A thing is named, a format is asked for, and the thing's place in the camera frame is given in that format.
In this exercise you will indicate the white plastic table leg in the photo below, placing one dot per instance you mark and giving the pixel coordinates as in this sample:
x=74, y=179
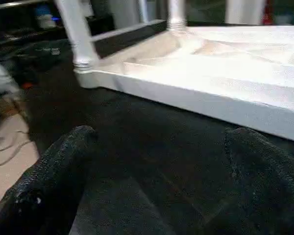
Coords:
x=176, y=12
x=76, y=34

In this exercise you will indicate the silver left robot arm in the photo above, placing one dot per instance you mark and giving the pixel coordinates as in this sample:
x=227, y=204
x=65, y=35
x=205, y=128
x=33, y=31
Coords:
x=0, y=78

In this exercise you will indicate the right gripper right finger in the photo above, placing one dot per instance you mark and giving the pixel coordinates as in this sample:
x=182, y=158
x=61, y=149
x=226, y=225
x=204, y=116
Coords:
x=269, y=186

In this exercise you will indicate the black work mat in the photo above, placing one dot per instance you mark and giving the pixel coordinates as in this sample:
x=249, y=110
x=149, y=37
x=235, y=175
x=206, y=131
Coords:
x=147, y=147

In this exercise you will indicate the white glass-door cabinet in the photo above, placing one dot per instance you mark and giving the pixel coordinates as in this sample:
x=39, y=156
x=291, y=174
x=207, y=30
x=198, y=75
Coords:
x=245, y=11

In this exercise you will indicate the red bottle in cabinet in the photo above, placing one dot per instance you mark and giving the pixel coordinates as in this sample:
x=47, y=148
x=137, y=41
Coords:
x=269, y=12

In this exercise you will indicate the white plastic children's table top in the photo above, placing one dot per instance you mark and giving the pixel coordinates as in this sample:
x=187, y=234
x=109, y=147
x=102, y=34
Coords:
x=225, y=63

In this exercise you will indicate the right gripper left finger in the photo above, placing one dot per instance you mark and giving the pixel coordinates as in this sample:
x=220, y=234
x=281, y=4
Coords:
x=39, y=191

